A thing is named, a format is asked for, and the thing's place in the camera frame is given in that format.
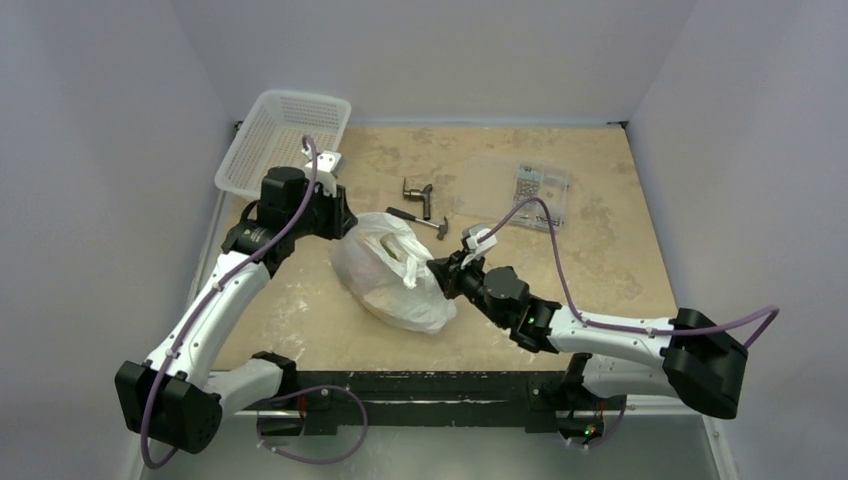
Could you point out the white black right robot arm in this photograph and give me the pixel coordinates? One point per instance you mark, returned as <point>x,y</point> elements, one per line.
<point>687,356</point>

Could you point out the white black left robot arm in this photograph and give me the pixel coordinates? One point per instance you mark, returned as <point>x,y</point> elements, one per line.
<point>173,396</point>

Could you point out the white plastic perforated basket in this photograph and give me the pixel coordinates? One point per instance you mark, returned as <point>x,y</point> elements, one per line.
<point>271,136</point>

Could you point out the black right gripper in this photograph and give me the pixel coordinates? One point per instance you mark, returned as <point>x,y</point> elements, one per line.
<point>452,273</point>

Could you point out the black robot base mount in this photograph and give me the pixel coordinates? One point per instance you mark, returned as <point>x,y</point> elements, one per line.
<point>320,402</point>

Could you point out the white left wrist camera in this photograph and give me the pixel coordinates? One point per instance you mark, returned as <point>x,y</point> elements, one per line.
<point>324,164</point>

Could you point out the white plastic shopping bag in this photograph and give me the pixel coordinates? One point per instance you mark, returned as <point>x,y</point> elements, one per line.
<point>384,266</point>

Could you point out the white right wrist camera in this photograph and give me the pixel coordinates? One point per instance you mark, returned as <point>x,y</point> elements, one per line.
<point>477,241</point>

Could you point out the clear plastic screw organizer box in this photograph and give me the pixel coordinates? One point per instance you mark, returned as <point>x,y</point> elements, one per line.
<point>492,185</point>

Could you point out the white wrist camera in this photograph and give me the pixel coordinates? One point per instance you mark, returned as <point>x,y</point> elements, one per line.
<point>324,164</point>
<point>477,241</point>

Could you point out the small black claw hammer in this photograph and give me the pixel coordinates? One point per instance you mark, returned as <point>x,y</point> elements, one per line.
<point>440,228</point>

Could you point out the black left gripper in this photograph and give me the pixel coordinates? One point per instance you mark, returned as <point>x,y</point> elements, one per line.
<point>341,218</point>

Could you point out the grey metal clamp lever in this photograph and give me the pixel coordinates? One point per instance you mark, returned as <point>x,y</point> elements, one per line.
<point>423,195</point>

